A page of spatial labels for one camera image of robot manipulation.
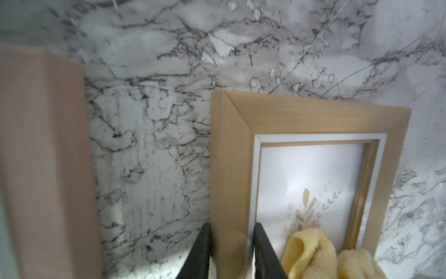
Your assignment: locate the pink picture frame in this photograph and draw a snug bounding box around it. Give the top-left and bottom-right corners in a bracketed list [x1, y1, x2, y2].
[1, 44, 103, 279]

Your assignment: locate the tan wooden picture frame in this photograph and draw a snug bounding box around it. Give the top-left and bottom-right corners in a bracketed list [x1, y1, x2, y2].
[210, 91, 411, 279]

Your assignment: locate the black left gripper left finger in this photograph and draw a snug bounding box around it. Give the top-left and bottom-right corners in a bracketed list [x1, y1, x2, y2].
[176, 223, 213, 279]

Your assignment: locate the yellow cleaning cloth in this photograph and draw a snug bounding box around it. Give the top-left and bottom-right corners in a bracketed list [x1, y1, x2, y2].
[281, 227, 387, 279]

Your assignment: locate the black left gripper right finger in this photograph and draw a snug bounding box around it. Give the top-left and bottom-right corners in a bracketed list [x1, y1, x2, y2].
[253, 223, 288, 279]

